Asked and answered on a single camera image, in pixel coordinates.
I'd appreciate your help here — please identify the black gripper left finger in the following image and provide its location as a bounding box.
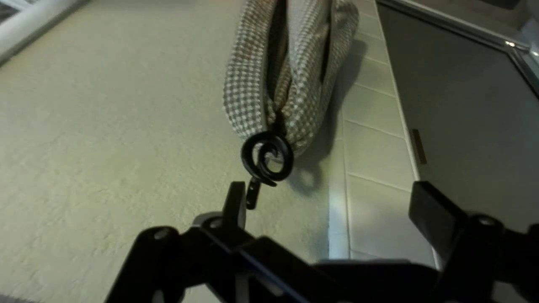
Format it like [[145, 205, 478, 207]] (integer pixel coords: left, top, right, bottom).
[[220, 180, 251, 231]]

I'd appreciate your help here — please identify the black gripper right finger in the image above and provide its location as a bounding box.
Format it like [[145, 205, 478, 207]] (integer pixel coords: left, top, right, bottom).
[[407, 180, 471, 266]]

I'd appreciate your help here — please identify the beige checkered cloth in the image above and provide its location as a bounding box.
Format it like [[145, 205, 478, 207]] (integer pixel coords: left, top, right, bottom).
[[222, 0, 362, 160]]

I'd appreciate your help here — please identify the glass shower door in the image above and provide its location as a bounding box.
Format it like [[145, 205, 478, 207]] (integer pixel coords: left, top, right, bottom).
[[375, 0, 539, 232]]

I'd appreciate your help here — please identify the black spiral wall hook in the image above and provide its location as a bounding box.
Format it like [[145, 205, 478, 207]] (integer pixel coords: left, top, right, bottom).
[[239, 131, 296, 212]]

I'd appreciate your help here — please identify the shower door handle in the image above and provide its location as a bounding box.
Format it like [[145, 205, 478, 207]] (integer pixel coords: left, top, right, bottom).
[[407, 128, 429, 167]]

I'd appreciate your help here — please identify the white door frame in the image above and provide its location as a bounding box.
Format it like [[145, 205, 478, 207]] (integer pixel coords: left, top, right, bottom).
[[0, 0, 87, 64]]

